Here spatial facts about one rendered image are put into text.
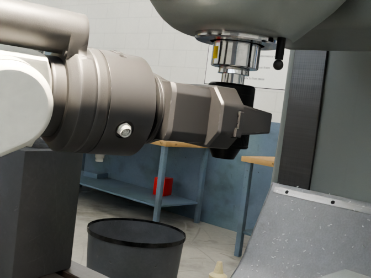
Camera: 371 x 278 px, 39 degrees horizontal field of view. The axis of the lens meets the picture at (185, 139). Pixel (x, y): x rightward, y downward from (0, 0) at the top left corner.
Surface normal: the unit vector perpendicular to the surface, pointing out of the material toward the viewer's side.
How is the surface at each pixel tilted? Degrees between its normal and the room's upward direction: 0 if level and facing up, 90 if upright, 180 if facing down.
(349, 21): 135
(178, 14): 148
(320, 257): 63
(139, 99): 82
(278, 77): 90
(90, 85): 75
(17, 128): 101
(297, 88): 90
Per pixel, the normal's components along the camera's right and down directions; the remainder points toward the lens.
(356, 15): -0.64, 0.42
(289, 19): 0.55, 0.66
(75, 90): -0.18, -0.08
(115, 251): -0.38, 0.07
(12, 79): 0.52, 0.31
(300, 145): -0.65, -0.04
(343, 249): -0.53, -0.47
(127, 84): 0.56, -0.30
